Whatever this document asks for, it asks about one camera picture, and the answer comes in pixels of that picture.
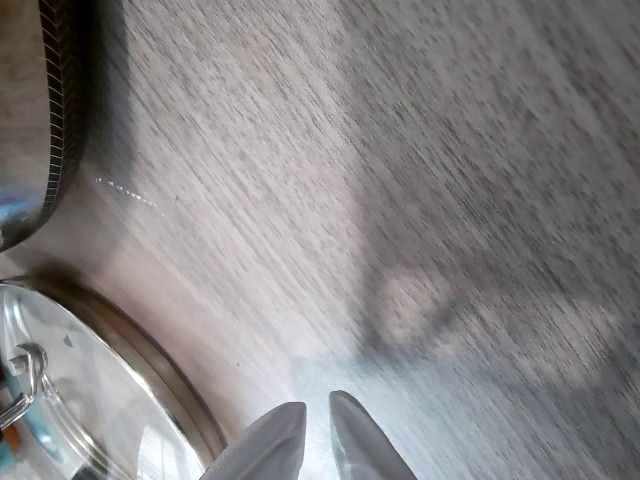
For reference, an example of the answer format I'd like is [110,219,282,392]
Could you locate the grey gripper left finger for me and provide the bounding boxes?
[199,401,307,480]

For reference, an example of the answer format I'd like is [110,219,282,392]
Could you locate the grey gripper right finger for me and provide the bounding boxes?
[328,390,419,480]

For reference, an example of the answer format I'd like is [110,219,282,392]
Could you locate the glass lid with metal rim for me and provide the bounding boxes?
[0,277,226,480]

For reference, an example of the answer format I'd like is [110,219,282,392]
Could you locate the black metal pot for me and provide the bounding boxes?
[0,0,94,254]

